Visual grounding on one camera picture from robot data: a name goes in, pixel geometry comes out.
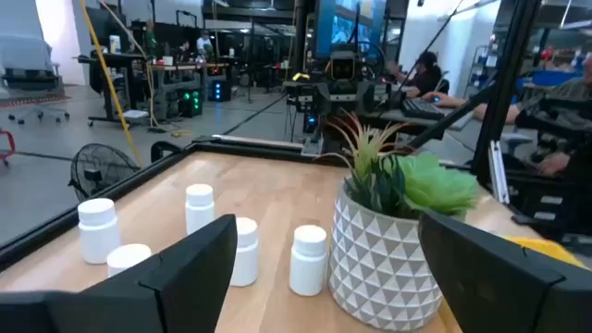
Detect silver frame bracket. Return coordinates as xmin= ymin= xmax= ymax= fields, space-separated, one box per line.
xmin=487 ymin=140 xmax=511 ymax=204

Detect artificial plant in patterned pot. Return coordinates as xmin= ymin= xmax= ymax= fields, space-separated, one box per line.
xmin=316 ymin=110 xmax=480 ymax=332

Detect blue display screen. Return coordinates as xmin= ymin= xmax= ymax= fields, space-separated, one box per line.
xmin=314 ymin=0 xmax=388 ymax=59

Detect black desk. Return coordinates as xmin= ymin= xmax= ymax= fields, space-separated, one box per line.
xmin=76 ymin=50 xmax=149 ymax=129

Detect black floor fan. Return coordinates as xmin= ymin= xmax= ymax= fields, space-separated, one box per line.
xmin=68 ymin=142 xmax=142 ymax=203

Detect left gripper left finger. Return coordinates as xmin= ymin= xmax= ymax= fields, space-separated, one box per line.
xmin=0 ymin=214 xmax=239 ymax=333

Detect grey office chair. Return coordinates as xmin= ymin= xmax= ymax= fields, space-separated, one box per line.
xmin=0 ymin=34 xmax=70 ymax=126

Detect yellow plastic basket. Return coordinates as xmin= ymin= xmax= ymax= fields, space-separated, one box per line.
xmin=503 ymin=236 xmax=588 ymax=269

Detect yellow cable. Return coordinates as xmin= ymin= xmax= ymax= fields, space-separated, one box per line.
xmin=79 ymin=0 xmax=143 ymax=168

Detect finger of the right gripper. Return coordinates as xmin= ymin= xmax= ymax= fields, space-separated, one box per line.
xmin=368 ymin=80 xmax=394 ymax=112
xmin=284 ymin=80 xmax=321 ymax=115

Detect grey desk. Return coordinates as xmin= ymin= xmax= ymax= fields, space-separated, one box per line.
xmin=364 ymin=108 xmax=473 ymax=133

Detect black keyboard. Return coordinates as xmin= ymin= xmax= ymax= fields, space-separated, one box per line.
xmin=401 ymin=97 xmax=446 ymax=121

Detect white pill bottle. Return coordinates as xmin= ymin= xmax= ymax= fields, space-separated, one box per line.
xmin=289 ymin=224 xmax=328 ymax=297
xmin=184 ymin=183 xmax=216 ymax=236
xmin=77 ymin=197 xmax=121 ymax=265
xmin=105 ymin=243 xmax=153 ymax=278
xmin=229 ymin=216 xmax=260 ymax=288

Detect computer tower blue lights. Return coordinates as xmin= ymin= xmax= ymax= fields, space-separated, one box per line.
xmin=207 ymin=79 xmax=231 ymax=103

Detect person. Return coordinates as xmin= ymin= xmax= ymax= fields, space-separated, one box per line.
xmin=195 ymin=30 xmax=214 ymax=59
xmin=387 ymin=50 xmax=450 ymax=99
xmin=421 ymin=51 xmax=592 ymax=179

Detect red metal frame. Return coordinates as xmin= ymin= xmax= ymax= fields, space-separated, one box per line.
xmin=0 ymin=130 xmax=17 ymax=167

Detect computer tower green lights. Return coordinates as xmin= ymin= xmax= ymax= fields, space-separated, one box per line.
xmin=178 ymin=87 xmax=204 ymax=118

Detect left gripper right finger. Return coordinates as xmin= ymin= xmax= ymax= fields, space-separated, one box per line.
xmin=417 ymin=211 xmax=592 ymax=333

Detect cream hanging cable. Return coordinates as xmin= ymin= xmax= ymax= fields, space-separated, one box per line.
xmin=97 ymin=0 xmax=161 ymax=130

